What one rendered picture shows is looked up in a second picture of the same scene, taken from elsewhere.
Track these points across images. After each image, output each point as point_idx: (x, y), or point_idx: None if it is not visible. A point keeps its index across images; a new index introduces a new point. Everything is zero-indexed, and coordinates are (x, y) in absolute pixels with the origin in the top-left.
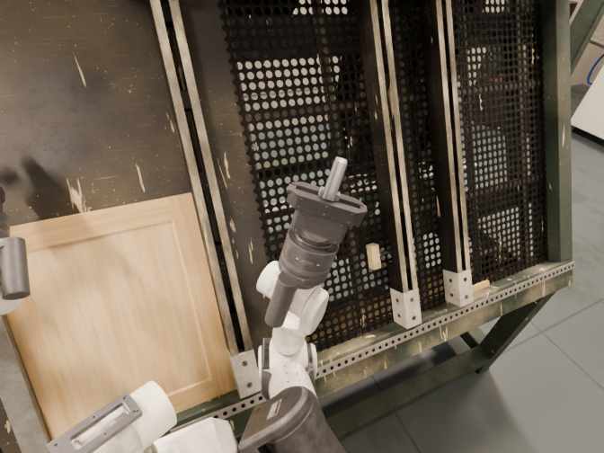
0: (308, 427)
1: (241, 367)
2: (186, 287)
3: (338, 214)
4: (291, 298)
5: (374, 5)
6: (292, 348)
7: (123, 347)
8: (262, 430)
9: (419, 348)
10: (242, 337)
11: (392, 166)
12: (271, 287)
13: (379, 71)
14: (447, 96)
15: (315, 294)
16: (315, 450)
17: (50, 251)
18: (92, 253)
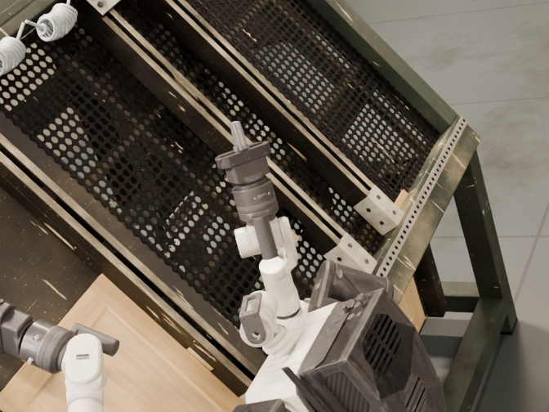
0: (342, 267)
1: None
2: (162, 360)
3: (256, 152)
4: (270, 226)
5: (111, 24)
6: (294, 297)
7: None
8: (321, 287)
9: (398, 290)
10: (244, 366)
11: (232, 140)
12: (251, 239)
13: (158, 70)
14: (223, 51)
15: (279, 220)
16: (356, 274)
17: (45, 391)
18: None
